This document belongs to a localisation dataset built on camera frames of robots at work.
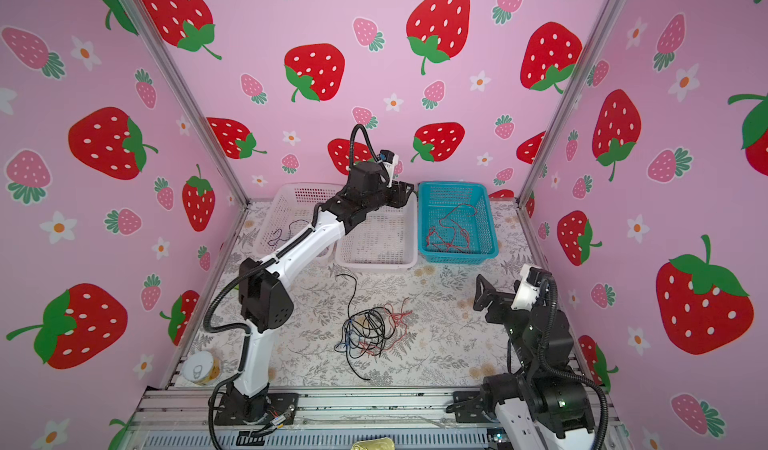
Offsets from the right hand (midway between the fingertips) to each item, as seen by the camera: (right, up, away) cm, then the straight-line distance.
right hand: (495, 278), depth 65 cm
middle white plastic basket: (-26, +6, +43) cm, 50 cm away
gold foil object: (-26, -37, +1) cm, 46 cm away
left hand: (-18, +24, +18) cm, 35 cm away
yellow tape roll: (-72, -25, +10) cm, 77 cm away
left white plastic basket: (-65, +18, +47) cm, 82 cm away
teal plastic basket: (-6, +22, +54) cm, 58 cm away
